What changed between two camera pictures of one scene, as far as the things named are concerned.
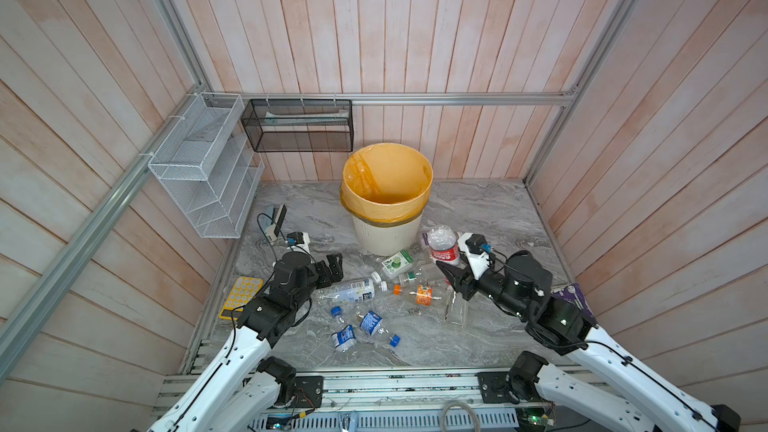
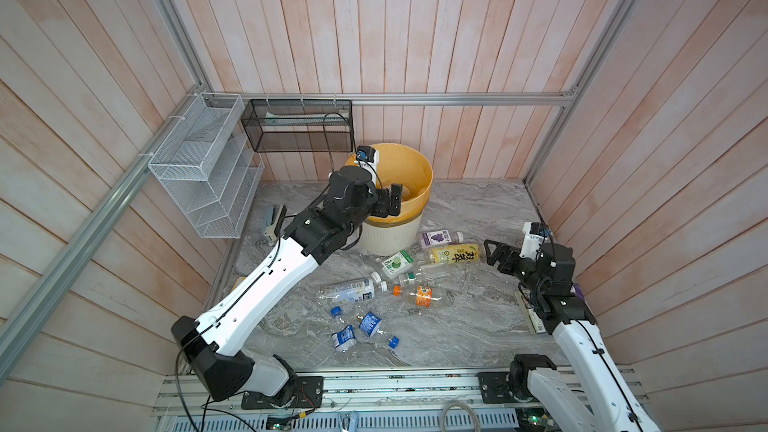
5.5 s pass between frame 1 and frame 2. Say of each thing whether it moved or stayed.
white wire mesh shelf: stayed
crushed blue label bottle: stayed
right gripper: moved
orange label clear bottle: stayed
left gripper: moved
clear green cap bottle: stayed
